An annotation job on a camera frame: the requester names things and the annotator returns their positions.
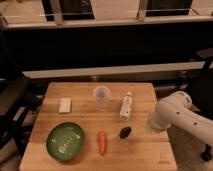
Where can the white eraser block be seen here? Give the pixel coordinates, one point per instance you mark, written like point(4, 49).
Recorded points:
point(65, 105)

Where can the orange carrot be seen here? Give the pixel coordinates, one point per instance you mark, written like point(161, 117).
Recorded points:
point(101, 142)

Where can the green bowl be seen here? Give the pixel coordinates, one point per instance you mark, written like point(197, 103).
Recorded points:
point(65, 141)

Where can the white bottle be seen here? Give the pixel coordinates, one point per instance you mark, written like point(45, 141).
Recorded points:
point(126, 107)

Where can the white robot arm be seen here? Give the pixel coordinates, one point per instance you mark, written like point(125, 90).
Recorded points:
point(175, 110)

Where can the clear plastic cup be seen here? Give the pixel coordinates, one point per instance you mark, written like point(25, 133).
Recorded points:
point(101, 95)

